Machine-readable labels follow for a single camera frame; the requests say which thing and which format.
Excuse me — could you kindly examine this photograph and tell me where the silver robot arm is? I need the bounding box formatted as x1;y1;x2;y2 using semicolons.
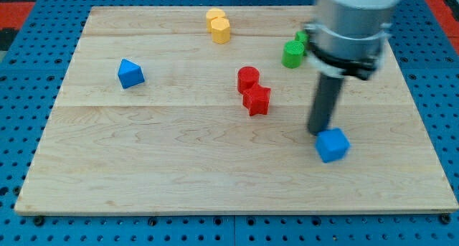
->
304;0;401;80

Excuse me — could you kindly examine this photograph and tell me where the red star block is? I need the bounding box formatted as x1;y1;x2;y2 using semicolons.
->
242;83;271;116

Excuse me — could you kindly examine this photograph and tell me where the green star block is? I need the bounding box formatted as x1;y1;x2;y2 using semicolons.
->
295;31;309;56

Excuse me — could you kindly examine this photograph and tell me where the red cylinder block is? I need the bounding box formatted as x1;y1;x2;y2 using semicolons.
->
237;66;260;94

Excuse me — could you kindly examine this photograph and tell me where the wooden board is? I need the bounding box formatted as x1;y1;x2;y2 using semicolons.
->
14;6;458;216

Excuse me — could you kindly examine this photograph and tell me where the green cylinder block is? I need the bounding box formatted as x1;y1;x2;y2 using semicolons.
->
281;40;305;69

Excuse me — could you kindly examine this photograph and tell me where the yellow hexagon block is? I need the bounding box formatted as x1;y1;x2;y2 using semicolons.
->
211;18;231;44

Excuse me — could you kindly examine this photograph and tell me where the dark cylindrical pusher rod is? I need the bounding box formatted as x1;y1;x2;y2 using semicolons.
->
307;73;345;136

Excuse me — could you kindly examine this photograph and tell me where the yellow cylinder block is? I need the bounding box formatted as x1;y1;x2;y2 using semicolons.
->
205;7;227;33

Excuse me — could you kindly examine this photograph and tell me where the blue cube block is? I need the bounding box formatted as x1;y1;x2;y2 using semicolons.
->
315;128;351;163

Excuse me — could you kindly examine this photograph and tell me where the blue pyramid block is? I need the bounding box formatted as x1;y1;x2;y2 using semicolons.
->
118;59;145;89

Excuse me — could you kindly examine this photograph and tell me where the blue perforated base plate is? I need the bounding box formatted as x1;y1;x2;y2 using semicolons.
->
1;0;458;245

